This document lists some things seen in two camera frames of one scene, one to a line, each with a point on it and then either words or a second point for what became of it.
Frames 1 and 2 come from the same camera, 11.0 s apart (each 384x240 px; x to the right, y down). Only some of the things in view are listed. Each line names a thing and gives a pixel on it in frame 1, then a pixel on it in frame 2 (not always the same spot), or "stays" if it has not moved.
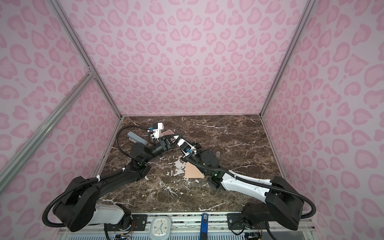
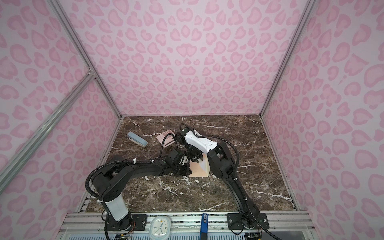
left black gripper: (166, 143) -> (186, 172)
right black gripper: (186, 159) stays
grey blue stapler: (135, 138) stays
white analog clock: (160, 227) stays
